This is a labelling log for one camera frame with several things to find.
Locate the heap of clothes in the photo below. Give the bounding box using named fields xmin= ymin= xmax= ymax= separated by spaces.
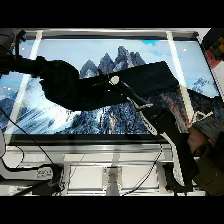
xmin=201 ymin=28 xmax=224 ymax=63

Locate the grey checked garment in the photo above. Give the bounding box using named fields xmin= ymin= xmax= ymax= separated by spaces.
xmin=191 ymin=116 xmax=224 ymax=142

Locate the brown garment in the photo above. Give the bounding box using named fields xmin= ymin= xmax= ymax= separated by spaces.
xmin=186 ymin=127 xmax=215 ymax=157

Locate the dark olive garment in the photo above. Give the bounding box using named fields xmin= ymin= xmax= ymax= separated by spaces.
xmin=193 ymin=145 xmax=224 ymax=197

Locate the black garment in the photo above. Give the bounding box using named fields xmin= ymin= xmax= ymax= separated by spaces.
xmin=38 ymin=59 xmax=181 ymax=112

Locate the black cable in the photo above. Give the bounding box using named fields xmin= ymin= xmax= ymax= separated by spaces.
xmin=0 ymin=107 xmax=64 ymax=174
xmin=121 ymin=145 xmax=165 ymax=197

